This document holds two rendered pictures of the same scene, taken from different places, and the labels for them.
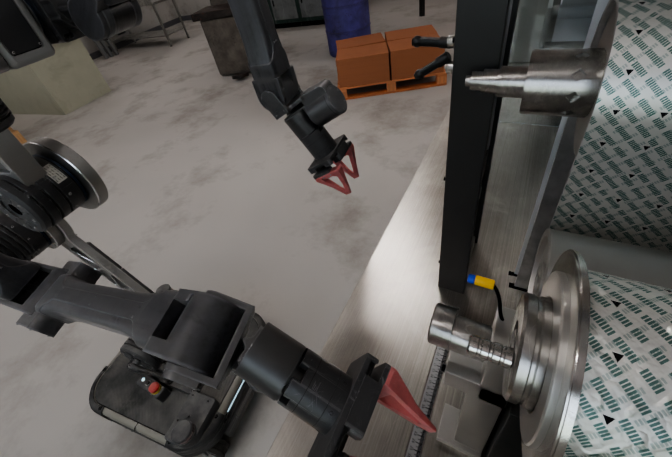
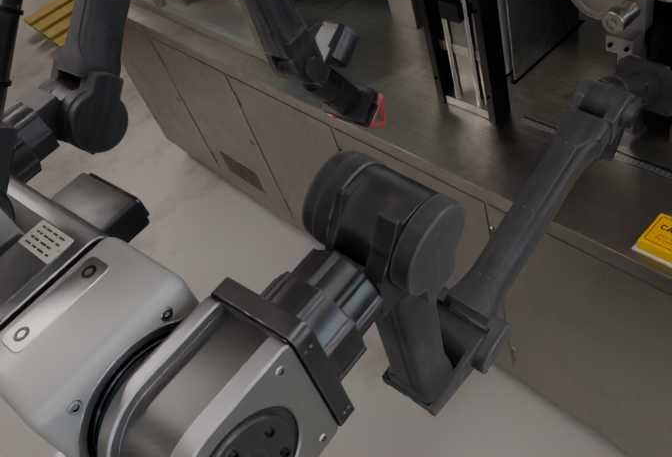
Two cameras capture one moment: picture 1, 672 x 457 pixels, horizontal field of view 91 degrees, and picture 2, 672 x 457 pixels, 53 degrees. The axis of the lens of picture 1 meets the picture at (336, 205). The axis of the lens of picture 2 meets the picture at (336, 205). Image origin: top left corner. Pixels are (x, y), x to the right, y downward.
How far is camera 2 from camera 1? 1.03 m
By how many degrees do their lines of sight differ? 46
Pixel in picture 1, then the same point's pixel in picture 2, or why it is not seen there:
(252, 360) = (627, 81)
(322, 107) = (350, 41)
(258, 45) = (291, 15)
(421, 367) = not seen: hidden behind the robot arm
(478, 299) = (519, 103)
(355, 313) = (502, 184)
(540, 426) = not seen: outside the picture
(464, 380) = (639, 36)
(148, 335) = (601, 122)
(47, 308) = (497, 293)
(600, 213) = not seen: outside the picture
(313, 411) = (654, 79)
